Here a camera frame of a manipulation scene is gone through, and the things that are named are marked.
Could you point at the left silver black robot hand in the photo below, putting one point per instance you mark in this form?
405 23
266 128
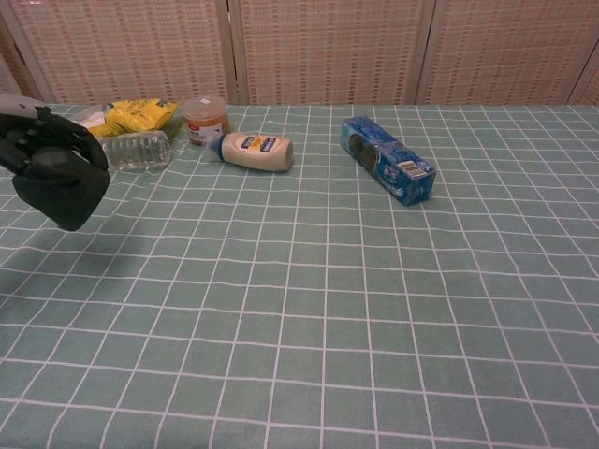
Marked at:
51 133

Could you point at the woven folding screen panel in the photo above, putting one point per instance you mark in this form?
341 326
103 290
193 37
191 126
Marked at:
327 47
126 47
505 47
587 84
9 61

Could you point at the yellow snack bag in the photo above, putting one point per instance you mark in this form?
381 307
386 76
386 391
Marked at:
135 114

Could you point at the clear plastic water bottle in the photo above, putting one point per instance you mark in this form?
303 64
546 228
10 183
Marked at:
140 149

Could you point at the clear jar with brown contents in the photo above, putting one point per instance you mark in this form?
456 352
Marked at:
206 119

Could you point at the mayonnaise squeeze bottle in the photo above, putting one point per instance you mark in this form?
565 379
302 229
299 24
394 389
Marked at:
262 152

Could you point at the green checkered tablecloth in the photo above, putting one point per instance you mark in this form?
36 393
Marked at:
299 304

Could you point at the blue cookie box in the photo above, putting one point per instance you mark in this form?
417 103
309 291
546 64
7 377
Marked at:
393 163

